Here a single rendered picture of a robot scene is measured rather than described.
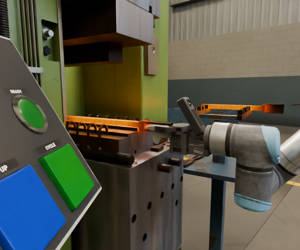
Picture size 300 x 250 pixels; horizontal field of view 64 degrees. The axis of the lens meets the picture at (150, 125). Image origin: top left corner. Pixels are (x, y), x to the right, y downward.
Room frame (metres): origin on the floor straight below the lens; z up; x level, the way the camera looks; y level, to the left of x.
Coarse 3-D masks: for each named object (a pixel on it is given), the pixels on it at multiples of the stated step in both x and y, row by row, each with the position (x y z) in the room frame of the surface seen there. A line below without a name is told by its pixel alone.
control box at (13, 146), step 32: (0, 64) 0.32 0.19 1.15; (0, 96) 0.28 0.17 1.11; (32, 96) 0.35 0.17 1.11; (0, 128) 0.25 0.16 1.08; (32, 128) 0.30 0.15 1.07; (64, 128) 0.37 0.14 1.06; (0, 160) 0.22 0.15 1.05; (32, 160) 0.27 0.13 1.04; (96, 192) 0.35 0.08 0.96; (64, 224) 0.25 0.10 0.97
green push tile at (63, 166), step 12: (48, 156) 0.28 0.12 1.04; (60, 156) 0.31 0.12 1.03; (72, 156) 0.33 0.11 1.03; (48, 168) 0.27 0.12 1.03; (60, 168) 0.29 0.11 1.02; (72, 168) 0.31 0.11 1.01; (84, 168) 0.34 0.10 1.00; (60, 180) 0.28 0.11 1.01; (72, 180) 0.30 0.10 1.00; (84, 180) 0.33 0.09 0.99; (60, 192) 0.27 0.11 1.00; (72, 192) 0.28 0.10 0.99; (84, 192) 0.31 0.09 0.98; (72, 204) 0.27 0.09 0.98
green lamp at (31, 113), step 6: (18, 102) 0.30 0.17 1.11; (24, 102) 0.31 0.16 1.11; (30, 102) 0.33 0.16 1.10; (18, 108) 0.30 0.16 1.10; (24, 108) 0.30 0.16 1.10; (30, 108) 0.32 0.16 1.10; (36, 108) 0.33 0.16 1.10; (24, 114) 0.30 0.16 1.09; (30, 114) 0.31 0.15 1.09; (36, 114) 0.32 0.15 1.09; (30, 120) 0.30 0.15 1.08; (36, 120) 0.31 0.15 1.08; (42, 120) 0.33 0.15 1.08; (36, 126) 0.31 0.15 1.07; (42, 126) 0.32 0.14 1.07
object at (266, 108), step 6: (210, 108) 1.28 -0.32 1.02; (216, 108) 1.26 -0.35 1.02; (222, 108) 1.25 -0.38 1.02; (228, 108) 1.23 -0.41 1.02; (234, 108) 1.22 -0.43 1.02; (240, 108) 1.20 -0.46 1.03; (252, 108) 1.17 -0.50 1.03; (258, 108) 1.16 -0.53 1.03; (264, 108) 1.14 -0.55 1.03; (270, 108) 1.15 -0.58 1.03; (276, 108) 1.13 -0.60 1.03; (282, 108) 1.12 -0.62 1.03
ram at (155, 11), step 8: (64, 0) 0.71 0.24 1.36; (72, 0) 0.71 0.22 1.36; (80, 0) 0.71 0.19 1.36; (88, 0) 0.71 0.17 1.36; (128, 0) 0.71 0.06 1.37; (136, 0) 0.75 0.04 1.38; (144, 0) 0.79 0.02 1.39; (152, 0) 0.83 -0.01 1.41; (144, 8) 0.79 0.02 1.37; (152, 8) 0.83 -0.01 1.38
